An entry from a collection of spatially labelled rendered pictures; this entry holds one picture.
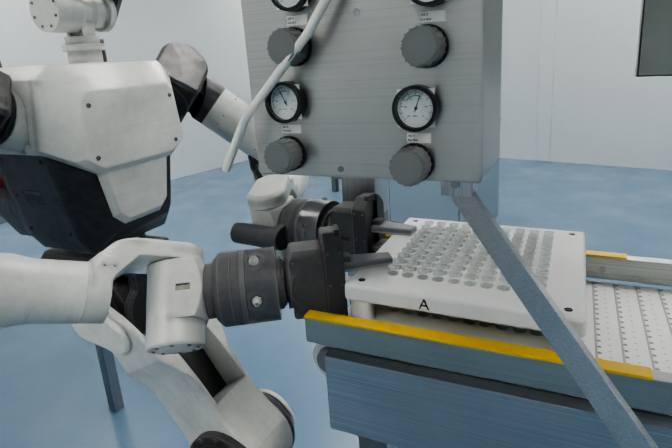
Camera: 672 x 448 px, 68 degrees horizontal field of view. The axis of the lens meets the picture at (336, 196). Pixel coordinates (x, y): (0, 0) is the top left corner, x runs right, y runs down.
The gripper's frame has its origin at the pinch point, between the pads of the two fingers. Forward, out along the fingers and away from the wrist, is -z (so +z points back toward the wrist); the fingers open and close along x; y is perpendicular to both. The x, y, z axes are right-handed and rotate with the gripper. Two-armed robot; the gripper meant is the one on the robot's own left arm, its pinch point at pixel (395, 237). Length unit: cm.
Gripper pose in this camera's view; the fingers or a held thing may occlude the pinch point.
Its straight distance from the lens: 72.5
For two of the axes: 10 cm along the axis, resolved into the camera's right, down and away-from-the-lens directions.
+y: -5.4, 2.6, -8.0
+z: -8.4, -0.8, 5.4
